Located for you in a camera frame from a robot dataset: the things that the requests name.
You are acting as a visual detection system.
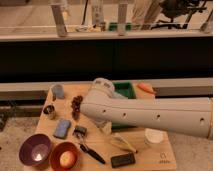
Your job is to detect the white round container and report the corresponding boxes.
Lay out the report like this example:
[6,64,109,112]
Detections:
[144,128,164,145]

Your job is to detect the bunch of dark grapes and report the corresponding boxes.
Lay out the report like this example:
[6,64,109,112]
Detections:
[71,95,83,121]

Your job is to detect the black rectangular eraser block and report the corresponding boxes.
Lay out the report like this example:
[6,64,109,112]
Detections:
[111,153,135,168]

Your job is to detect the orange bowl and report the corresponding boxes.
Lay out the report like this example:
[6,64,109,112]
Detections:
[49,142,78,171]

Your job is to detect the yellow banana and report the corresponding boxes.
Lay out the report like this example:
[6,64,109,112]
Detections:
[110,133,137,153]

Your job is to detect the small metal cup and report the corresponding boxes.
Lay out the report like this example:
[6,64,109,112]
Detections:
[43,105,56,120]

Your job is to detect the black office chair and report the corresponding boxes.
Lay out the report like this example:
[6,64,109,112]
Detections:
[153,0,207,29]

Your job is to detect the orange carrot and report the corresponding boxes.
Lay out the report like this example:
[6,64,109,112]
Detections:
[137,83,156,95]

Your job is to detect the yellow apple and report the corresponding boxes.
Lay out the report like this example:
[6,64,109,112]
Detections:
[60,151,76,169]

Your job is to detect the green plastic tray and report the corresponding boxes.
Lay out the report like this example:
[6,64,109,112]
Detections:
[112,82,136,130]

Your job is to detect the blue sponge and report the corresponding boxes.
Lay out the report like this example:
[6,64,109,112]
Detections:
[53,119,71,139]

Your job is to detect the standing person legs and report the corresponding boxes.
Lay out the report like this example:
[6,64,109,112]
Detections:
[131,0,162,30]

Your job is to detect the purple bowl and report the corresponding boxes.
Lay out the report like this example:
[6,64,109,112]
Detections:
[19,134,52,167]

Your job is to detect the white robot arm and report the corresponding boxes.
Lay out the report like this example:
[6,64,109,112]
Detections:
[80,78,213,140]

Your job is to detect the black-handled brush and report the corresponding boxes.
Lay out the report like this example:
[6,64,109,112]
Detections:
[73,125,105,164]

